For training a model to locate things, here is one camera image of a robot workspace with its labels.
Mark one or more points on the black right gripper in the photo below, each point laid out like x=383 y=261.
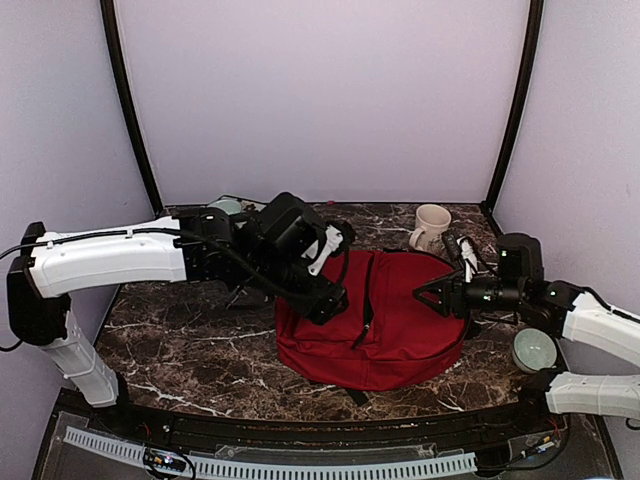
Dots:
x=453 y=293

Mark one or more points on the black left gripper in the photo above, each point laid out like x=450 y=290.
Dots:
x=319 y=302

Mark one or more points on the red backpack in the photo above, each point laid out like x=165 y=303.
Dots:
x=386 y=339

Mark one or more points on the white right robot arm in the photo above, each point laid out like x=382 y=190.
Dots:
x=557 y=308

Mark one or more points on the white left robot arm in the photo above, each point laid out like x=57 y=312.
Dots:
x=204 y=244

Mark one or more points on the white mug with red pattern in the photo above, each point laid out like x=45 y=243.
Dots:
x=431 y=221

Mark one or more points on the pale green ceramic bowl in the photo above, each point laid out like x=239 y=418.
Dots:
x=230 y=206

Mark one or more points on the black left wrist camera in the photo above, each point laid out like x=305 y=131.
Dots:
x=291 y=225

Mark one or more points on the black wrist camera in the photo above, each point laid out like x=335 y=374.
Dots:
x=291 y=225
x=519 y=259

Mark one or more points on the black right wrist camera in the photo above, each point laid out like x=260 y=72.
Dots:
x=519 y=259

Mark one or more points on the black enclosure frame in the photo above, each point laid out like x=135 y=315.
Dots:
x=522 y=416

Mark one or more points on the white slotted cable duct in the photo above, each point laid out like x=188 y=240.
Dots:
x=256 y=463

